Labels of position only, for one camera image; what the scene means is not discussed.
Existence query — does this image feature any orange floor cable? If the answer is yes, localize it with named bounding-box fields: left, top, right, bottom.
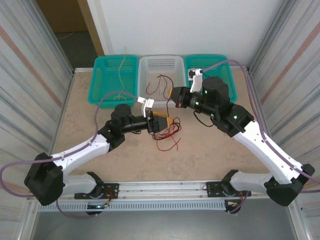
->
left=56, top=31, right=76, bottom=41

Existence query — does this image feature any thin black cable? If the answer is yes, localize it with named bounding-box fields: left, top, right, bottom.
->
left=156, top=73, right=176, bottom=117

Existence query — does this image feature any wooden door frame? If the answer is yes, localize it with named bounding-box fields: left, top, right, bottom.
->
left=76, top=0, right=106, bottom=57

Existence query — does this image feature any aluminium corner post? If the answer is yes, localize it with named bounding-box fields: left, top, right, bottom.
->
left=247, top=0, right=291, bottom=72

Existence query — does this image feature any thin yellow cable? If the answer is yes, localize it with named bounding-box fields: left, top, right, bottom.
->
left=113, top=46, right=129, bottom=102

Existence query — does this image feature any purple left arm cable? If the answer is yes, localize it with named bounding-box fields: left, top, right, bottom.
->
left=0, top=91, right=141, bottom=220

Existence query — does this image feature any thin black right arm wire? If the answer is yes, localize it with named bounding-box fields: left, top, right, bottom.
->
left=193, top=111, right=216, bottom=128

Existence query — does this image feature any grey slotted cable duct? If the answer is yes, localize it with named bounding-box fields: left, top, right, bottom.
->
left=36, top=201, right=227, bottom=213

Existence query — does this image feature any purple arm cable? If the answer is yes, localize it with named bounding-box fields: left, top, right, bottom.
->
left=0, top=91, right=141, bottom=220
left=201, top=59, right=320, bottom=215

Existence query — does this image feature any brown wooden door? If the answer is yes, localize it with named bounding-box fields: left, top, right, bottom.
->
left=36, top=0, right=88, bottom=34

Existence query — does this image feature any white plastic basket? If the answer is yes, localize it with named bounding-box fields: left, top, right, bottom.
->
left=136, top=54, right=188, bottom=108

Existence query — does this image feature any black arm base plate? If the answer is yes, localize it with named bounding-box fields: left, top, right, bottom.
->
left=205, top=181, right=252, bottom=199
left=74, top=183, right=120, bottom=200

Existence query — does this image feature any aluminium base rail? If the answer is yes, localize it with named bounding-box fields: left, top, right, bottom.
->
left=29, top=181, right=276, bottom=201

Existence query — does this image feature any teal plastic basket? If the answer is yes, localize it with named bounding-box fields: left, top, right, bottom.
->
left=87, top=54, right=139, bottom=110
left=184, top=54, right=238, bottom=103

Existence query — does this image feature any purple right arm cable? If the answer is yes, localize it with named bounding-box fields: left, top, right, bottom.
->
left=201, top=59, right=320, bottom=215

